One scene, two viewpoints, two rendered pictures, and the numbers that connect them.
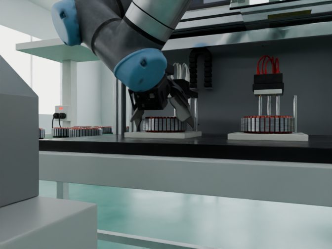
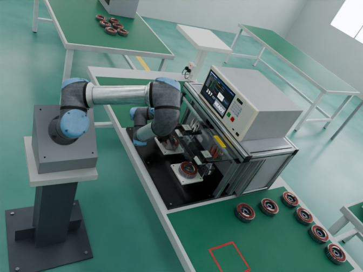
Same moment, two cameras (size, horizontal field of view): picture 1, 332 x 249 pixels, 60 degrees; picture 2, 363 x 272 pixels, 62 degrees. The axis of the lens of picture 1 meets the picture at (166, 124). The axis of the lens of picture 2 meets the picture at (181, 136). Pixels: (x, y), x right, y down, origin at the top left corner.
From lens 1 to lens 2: 148 cm
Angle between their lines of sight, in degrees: 42
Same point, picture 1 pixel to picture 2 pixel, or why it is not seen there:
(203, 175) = (139, 174)
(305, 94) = not seen: hidden behind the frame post
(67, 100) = (196, 61)
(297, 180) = (148, 190)
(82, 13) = (135, 117)
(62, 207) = (93, 172)
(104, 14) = (138, 122)
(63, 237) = (91, 177)
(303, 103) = not seen: hidden behind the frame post
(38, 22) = not seen: outside the picture
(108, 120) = (306, 17)
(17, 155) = (92, 163)
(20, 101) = (94, 158)
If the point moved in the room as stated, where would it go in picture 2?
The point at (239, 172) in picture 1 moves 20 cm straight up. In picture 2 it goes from (143, 179) to (154, 154)
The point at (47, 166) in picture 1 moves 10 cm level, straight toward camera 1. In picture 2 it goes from (122, 140) to (115, 148)
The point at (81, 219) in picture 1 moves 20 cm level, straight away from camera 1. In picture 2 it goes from (94, 176) to (115, 156)
